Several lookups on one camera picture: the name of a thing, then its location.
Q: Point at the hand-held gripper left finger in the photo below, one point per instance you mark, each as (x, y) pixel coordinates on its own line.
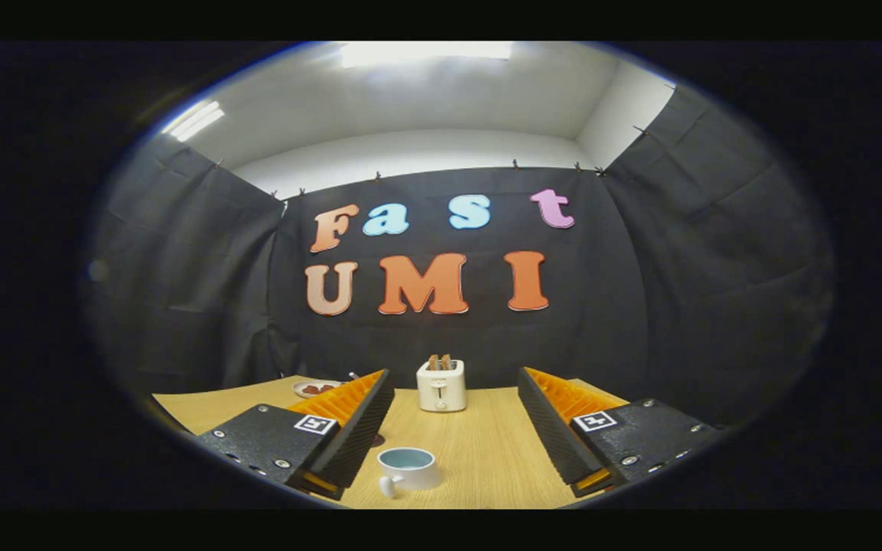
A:
(357, 440)

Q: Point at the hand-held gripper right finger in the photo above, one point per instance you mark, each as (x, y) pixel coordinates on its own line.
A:
(556, 440)

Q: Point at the white cup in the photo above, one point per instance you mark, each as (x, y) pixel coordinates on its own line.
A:
(419, 480)

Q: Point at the white plate with red food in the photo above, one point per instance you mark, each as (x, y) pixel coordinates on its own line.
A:
(311, 389)

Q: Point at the wooden table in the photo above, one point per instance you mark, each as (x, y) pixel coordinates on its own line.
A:
(487, 444)

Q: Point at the white toaster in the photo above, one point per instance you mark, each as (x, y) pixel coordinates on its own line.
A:
(441, 390)

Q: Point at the black backdrop cloth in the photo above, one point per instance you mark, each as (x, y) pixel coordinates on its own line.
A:
(181, 268)

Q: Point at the striped ceiling light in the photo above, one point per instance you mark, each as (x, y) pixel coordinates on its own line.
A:
(194, 121)

